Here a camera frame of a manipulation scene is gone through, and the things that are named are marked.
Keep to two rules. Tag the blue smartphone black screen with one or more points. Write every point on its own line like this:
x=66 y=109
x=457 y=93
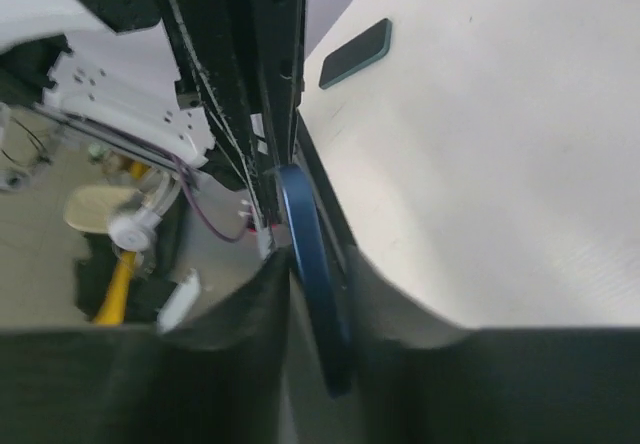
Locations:
x=330 y=333

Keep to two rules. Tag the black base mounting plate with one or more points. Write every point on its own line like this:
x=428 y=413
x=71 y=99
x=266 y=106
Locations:
x=241 y=61

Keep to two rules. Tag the teal smartphone black screen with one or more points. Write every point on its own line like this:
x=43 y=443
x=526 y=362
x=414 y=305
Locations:
x=366 y=48

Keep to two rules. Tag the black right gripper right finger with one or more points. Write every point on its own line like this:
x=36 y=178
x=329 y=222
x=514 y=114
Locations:
x=422 y=379

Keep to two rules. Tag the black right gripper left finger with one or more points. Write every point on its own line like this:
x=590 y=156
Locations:
x=214 y=379

